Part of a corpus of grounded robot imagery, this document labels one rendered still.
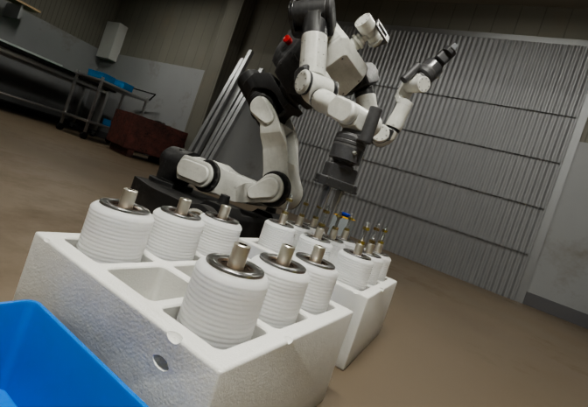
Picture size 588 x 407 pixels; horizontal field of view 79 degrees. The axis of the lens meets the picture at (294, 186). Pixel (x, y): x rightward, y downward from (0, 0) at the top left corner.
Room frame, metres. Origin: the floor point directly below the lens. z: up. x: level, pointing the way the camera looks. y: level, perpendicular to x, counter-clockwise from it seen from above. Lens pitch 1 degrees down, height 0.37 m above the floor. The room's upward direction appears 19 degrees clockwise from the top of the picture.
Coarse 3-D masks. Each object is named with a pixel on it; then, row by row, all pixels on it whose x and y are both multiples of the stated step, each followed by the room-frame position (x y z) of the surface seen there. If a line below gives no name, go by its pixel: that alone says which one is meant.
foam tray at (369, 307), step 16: (240, 240) 0.99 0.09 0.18; (256, 240) 1.05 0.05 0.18; (336, 288) 0.86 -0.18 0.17; (352, 288) 0.86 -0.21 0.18; (368, 288) 0.92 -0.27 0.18; (384, 288) 0.99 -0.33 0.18; (352, 304) 0.84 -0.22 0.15; (368, 304) 0.85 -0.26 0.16; (384, 304) 1.07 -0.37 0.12; (352, 320) 0.83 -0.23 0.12; (368, 320) 0.92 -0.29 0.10; (352, 336) 0.82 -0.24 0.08; (368, 336) 0.99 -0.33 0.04; (352, 352) 0.85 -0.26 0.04
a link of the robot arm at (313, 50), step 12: (312, 36) 1.18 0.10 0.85; (324, 36) 1.19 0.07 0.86; (300, 48) 1.21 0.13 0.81; (312, 48) 1.17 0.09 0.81; (324, 48) 1.19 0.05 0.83; (300, 60) 1.19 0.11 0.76; (312, 60) 1.16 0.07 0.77; (324, 60) 1.18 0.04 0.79; (300, 72) 1.14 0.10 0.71; (324, 72) 1.18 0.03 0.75; (300, 84) 1.13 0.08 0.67
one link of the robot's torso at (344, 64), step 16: (288, 32) 1.46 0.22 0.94; (336, 32) 1.29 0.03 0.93; (288, 48) 1.43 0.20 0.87; (336, 48) 1.28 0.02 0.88; (352, 48) 1.32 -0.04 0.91; (288, 64) 1.40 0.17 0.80; (336, 64) 1.31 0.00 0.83; (352, 64) 1.34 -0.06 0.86; (288, 80) 1.38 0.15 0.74; (336, 80) 1.38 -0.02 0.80; (352, 80) 1.41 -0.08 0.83
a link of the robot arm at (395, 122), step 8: (400, 104) 1.52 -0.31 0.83; (392, 112) 1.54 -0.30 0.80; (400, 112) 1.51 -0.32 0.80; (408, 112) 1.52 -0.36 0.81; (392, 120) 1.51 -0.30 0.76; (400, 120) 1.51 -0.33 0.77; (392, 128) 1.51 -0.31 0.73; (400, 128) 1.52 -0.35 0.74; (392, 136) 1.51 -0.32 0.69; (376, 144) 1.57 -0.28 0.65; (384, 144) 1.56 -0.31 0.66
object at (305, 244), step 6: (300, 240) 0.96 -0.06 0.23; (306, 240) 0.94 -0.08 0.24; (312, 240) 0.94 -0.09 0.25; (300, 246) 0.95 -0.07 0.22; (306, 246) 0.94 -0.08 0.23; (312, 246) 0.93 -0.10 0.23; (324, 246) 0.94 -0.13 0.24; (330, 246) 0.95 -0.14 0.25; (294, 252) 0.97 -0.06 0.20; (306, 252) 0.93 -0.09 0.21; (330, 252) 0.96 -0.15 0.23; (324, 258) 0.94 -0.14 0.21
